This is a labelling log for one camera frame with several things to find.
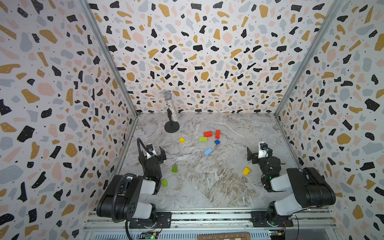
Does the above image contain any light blue long block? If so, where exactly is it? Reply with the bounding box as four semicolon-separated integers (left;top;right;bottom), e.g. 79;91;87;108
204;148;214;156

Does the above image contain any red block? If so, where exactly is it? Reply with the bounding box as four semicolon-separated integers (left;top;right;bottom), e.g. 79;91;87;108
215;130;221;139
204;131;213;138

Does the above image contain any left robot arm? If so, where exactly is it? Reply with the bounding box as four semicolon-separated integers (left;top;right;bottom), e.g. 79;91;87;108
96;145;167;228

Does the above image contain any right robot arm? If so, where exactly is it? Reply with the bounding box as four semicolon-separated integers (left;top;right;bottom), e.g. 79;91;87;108
247;142;336;228

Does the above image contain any yellow block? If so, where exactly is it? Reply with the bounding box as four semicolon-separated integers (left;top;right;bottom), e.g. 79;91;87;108
243;167;251;176

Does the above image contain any red upright block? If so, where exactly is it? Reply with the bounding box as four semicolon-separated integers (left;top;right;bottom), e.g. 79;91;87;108
215;130;221;139

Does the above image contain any black microphone stand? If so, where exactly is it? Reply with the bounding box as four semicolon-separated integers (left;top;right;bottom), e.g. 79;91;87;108
164;109;180;133

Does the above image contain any glitter silver microphone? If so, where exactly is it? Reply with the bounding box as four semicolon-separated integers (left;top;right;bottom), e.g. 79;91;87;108
164;91;178;122

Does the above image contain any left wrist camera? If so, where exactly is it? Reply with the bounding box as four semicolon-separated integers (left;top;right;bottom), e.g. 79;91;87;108
146;144;157;159

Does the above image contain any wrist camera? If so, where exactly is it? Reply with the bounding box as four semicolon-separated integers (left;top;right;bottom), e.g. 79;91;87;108
258;142;268;159
146;144;157;159

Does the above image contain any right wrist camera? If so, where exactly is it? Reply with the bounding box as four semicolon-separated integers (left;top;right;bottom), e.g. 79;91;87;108
258;142;268;159

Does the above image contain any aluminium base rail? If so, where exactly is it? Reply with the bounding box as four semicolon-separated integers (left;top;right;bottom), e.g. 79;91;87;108
84;208;337;232

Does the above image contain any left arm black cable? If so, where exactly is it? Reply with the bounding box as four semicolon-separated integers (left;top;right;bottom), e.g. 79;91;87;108
110;137;154;223

